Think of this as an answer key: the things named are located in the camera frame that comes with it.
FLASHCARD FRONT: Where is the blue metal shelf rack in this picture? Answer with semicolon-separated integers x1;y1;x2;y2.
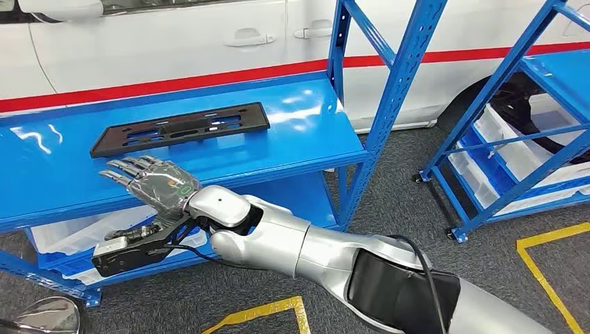
0;0;449;309
417;0;590;244

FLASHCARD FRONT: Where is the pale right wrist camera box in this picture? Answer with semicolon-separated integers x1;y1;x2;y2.
93;236;129;257

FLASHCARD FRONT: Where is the yellow floor tape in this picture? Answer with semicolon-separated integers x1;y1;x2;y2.
516;222;590;334
201;296;312;334

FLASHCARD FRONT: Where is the white car door handle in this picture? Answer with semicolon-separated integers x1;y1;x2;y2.
293;19;334;40
223;27;278;49

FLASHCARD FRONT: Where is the white car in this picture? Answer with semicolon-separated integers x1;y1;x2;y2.
0;0;590;164

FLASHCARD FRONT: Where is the white car side mirror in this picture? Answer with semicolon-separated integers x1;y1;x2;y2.
17;0;105;22

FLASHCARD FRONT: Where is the long black plastic part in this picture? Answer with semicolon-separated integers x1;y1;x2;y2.
90;102;271;159

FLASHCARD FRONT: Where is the red barrier belt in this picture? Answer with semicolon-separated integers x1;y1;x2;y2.
0;41;590;114

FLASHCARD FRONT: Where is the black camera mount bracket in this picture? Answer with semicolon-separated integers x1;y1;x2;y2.
91;214;206;278

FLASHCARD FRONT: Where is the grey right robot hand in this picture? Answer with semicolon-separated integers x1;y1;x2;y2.
99;155;202;243

